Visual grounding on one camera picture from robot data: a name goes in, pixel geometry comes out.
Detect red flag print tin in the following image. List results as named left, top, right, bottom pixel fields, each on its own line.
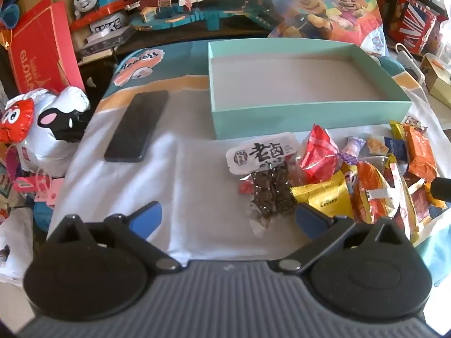
left=387, top=0, right=440, bottom=56

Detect cartoon puppy printed bag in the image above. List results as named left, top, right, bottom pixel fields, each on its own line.
left=266, top=0, right=389, bottom=57

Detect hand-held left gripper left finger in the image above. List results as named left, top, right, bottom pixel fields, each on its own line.
left=49, top=201, right=182, bottom=274

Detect white lettered toy block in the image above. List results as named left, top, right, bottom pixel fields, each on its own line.
left=89, top=15, right=123, bottom=38

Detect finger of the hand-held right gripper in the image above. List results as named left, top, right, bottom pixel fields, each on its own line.
left=429, top=178, right=451, bottom=201

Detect long yellow snack packet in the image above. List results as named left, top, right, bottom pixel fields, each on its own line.
left=384, top=154, right=421, bottom=248

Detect mint green cardboard box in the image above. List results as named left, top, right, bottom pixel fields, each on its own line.
left=207, top=39, right=413, bottom=141

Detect teal toy track set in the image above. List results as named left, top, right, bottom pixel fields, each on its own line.
left=130, top=0, right=280, bottom=33

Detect black smartphone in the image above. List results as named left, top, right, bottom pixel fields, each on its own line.
left=103, top=90, right=170, bottom=163

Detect orange noodle snack bag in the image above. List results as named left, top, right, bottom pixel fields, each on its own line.
left=351, top=162, right=399, bottom=225

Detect dark jerky packet white label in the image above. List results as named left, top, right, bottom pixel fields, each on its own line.
left=225, top=132, right=301, bottom=237

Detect blue white snack packet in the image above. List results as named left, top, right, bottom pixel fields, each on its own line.
left=364, top=135, right=406, bottom=160

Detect yellow square snack packet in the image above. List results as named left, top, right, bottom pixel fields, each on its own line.
left=291, top=171, right=353, bottom=219

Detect purple white candy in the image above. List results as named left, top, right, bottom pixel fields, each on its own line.
left=339, top=135, right=366, bottom=163

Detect red orange snack packet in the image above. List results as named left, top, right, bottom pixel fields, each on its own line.
left=404, top=179, right=435, bottom=226

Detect red face balloon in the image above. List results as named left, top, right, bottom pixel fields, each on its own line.
left=0, top=98, right=36, bottom=146

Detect orange biscuit packet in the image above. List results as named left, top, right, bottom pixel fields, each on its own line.
left=402, top=125, right=440, bottom=184

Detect pink tags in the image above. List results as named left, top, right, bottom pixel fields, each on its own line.
left=12, top=172, right=65, bottom=209

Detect white black cow balloon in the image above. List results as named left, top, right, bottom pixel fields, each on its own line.
left=16, top=86, right=91, bottom=177

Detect red cardboard box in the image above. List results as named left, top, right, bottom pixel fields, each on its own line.
left=7, top=0, right=86, bottom=96

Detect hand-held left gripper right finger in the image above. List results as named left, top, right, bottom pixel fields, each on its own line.
left=278, top=203, right=414, bottom=272

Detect red foil snack packet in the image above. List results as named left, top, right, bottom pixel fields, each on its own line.
left=299, top=124, right=341, bottom=184

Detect small yellow snack packet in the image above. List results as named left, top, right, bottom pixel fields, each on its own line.
left=389, top=121, right=406, bottom=142

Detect khaki gift box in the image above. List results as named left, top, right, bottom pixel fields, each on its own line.
left=420, top=53, right=451, bottom=110

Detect white plastic bag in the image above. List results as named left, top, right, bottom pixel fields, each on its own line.
left=0, top=207, right=36, bottom=286

